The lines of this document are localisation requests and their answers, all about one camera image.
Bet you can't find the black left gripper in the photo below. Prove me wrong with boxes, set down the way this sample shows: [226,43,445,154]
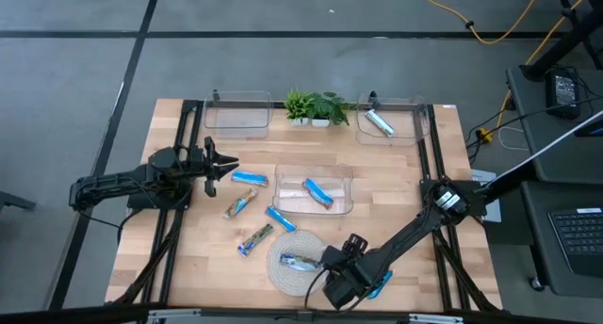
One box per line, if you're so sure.
[187,136,240,198]

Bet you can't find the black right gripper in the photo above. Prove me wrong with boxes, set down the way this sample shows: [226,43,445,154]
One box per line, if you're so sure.
[319,234,378,311]

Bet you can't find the blue and red granola bar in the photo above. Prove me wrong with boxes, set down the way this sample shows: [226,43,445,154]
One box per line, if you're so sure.
[279,251,326,272]

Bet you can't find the blue and brown granola bar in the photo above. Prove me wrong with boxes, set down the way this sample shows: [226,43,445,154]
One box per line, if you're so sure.
[222,186,259,220]

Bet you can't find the blue granola bar brown end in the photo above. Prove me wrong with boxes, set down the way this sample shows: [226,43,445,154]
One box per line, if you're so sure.
[367,269,395,300]

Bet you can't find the green granola bar purple end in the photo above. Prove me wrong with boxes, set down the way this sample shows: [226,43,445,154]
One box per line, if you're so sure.
[236,222,275,258]

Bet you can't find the round woven beige mat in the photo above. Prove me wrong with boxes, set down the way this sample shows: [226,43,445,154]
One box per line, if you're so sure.
[266,229,330,297]

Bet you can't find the clear plastic bin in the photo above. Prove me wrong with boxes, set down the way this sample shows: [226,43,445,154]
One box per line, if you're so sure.
[355,91,431,148]
[271,162,355,217]
[203,89,274,140]

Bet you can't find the broad-leaf plant white pot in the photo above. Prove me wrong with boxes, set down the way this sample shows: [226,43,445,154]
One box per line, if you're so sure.
[308,91,352,128]

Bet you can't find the grey controller box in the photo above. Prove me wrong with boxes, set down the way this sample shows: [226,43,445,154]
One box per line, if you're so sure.
[469,168,504,224]

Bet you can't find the black and grey boom pole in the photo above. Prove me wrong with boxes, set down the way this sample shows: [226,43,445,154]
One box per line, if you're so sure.
[475,109,603,198]

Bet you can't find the black table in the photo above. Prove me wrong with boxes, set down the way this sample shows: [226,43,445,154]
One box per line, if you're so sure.
[520,180,603,300]

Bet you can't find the black furniture leg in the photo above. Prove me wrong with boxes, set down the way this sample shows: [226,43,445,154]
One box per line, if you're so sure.
[0,190,38,213]

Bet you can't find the black cart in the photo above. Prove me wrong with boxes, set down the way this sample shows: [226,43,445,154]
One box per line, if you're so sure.
[506,65,603,184]

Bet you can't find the black power adapter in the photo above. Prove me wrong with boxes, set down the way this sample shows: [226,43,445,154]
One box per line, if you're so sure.
[545,67,581,121]

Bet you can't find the black stand leg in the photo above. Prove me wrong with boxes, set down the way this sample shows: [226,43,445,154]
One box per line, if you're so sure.
[520,0,603,83]

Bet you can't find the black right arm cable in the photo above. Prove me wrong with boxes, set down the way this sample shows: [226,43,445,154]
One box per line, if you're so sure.
[303,266,359,314]

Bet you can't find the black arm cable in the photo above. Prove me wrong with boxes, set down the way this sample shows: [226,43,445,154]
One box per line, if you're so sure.
[303,266,359,314]
[74,205,142,245]

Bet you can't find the silver bracket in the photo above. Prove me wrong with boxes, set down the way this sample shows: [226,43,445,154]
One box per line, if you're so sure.
[146,308,204,324]
[408,313,465,324]

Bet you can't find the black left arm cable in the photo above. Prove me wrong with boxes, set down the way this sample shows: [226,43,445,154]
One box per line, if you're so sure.
[74,205,142,245]

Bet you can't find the black aluminium table frame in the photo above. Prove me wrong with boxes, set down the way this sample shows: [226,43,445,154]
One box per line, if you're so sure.
[106,97,503,314]

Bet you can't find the white cable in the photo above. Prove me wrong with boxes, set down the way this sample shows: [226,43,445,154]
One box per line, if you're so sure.
[497,124,531,152]

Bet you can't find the black frame bar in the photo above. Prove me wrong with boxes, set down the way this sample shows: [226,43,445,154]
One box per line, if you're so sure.
[0,302,603,324]

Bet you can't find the black cables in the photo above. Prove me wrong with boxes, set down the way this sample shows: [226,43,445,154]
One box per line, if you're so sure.
[464,93,603,149]

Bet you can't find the yellow cable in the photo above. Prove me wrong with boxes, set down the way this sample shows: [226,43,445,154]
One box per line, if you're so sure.
[497,0,593,130]
[407,0,546,46]

